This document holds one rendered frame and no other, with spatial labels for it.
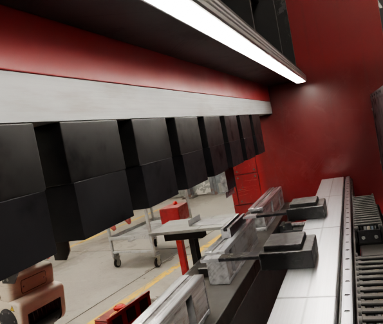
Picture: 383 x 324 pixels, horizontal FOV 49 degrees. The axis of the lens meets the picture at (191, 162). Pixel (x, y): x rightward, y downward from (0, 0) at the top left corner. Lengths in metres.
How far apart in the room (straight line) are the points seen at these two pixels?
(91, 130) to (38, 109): 0.11
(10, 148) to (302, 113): 1.80
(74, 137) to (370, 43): 1.77
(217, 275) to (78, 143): 0.70
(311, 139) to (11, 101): 1.80
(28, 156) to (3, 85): 0.09
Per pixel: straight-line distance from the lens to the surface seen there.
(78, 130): 0.62
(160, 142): 0.85
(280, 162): 2.21
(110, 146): 0.68
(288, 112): 2.18
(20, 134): 0.53
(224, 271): 1.19
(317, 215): 1.31
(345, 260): 0.93
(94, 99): 0.67
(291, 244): 0.90
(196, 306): 0.97
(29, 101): 0.56
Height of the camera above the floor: 1.28
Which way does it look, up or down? 3 degrees down
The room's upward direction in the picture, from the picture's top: 10 degrees counter-clockwise
